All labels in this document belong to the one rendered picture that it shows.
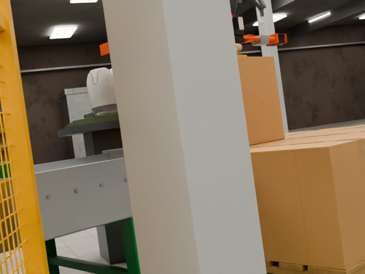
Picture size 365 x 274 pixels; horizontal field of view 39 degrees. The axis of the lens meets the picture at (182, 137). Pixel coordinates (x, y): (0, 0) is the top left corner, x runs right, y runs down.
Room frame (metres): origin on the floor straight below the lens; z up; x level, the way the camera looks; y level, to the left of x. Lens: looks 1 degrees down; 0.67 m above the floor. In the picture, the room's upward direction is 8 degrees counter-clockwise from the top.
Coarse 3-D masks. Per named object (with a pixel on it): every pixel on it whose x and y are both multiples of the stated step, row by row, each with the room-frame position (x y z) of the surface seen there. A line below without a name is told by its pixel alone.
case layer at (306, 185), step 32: (352, 128) 2.57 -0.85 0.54; (256, 160) 1.84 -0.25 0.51; (288, 160) 1.74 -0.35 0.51; (320, 160) 1.64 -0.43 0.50; (352, 160) 1.70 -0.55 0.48; (256, 192) 1.85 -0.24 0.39; (288, 192) 1.75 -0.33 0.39; (320, 192) 1.66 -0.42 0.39; (352, 192) 1.69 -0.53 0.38; (288, 224) 1.76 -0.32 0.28; (320, 224) 1.67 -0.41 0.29; (352, 224) 1.67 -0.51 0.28; (288, 256) 1.78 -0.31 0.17; (320, 256) 1.68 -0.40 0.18; (352, 256) 1.65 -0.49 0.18
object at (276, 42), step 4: (272, 36) 2.76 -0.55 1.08; (276, 36) 2.74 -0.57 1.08; (280, 36) 2.78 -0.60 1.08; (284, 36) 2.80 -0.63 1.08; (276, 40) 2.74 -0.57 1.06; (280, 40) 2.77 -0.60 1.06; (284, 40) 2.80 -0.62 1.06; (268, 44) 2.79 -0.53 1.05; (272, 44) 2.77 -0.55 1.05; (276, 44) 2.80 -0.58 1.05; (280, 44) 2.82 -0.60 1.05
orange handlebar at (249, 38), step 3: (246, 36) 2.59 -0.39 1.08; (249, 36) 2.61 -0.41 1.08; (252, 36) 2.62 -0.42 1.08; (255, 36) 2.64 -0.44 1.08; (258, 36) 2.66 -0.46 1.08; (246, 39) 2.59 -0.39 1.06; (249, 39) 2.61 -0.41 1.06; (252, 39) 2.62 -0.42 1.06; (255, 39) 2.64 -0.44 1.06; (258, 39) 2.65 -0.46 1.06; (270, 39) 2.72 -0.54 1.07; (273, 39) 2.74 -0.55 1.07; (246, 42) 2.66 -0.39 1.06
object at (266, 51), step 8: (256, 0) 5.45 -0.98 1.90; (264, 0) 5.39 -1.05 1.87; (256, 8) 5.47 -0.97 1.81; (264, 16) 5.40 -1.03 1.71; (272, 16) 5.46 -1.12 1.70; (264, 24) 5.41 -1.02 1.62; (272, 24) 5.45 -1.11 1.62; (264, 32) 5.42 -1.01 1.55; (272, 32) 5.43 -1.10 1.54; (264, 48) 5.44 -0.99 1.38; (272, 48) 5.41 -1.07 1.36; (264, 56) 5.45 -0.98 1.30; (272, 56) 5.39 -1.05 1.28; (280, 80) 5.45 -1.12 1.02; (280, 88) 5.44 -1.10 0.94; (280, 96) 5.43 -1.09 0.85; (280, 104) 5.41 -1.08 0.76
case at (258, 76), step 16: (240, 64) 2.30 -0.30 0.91; (256, 64) 2.37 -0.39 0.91; (272, 64) 2.44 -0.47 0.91; (256, 80) 2.36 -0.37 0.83; (272, 80) 2.43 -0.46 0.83; (256, 96) 2.35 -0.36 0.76; (272, 96) 2.42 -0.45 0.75; (256, 112) 2.34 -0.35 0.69; (272, 112) 2.41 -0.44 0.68; (256, 128) 2.33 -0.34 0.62; (272, 128) 2.40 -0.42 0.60
